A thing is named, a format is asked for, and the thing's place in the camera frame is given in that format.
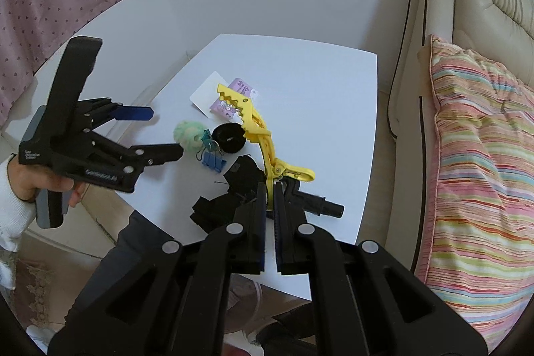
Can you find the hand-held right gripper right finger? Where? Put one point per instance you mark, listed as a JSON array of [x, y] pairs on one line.
[[278, 231]]

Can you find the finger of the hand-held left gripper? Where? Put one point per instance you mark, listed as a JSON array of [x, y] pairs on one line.
[[133, 113], [162, 153]]

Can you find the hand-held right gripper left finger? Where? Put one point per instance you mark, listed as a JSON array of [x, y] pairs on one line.
[[260, 222]]

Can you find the green pom-pom ball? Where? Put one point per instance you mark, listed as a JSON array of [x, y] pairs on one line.
[[187, 135]]

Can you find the black cloth piece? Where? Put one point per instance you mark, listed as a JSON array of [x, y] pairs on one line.
[[246, 176], [212, 212]]

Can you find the white card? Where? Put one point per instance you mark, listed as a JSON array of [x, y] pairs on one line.
[[206, 91]]

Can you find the yellow plastic clip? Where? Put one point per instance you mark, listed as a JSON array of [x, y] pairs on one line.
[[258, 122]]

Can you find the purple sticker packet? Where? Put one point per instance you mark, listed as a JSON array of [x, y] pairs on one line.
[[240, 85]]

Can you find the person's left hand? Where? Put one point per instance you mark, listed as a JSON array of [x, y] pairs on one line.
[[23, 183]]

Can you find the black plastic tube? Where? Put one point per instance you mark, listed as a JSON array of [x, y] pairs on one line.
[[321, 206]]

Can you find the blue binder clip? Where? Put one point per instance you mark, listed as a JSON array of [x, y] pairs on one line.
[[213, 163]]

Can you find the black hair scrunchie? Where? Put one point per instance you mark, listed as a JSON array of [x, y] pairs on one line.
[[219, 143]]

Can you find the black shoe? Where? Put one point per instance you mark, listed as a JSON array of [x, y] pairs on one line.
[[288, 322]]

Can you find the white bedside table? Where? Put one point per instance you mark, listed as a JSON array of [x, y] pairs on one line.
[[317, 110]]

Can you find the patterned floor mat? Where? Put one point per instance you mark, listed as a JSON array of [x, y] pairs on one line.
[[37, 285]]

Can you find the striped pillow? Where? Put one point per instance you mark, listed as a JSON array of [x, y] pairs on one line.
[[479, 193]]

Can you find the beige leather sofa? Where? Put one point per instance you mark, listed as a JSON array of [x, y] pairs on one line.
[[471, 5]]

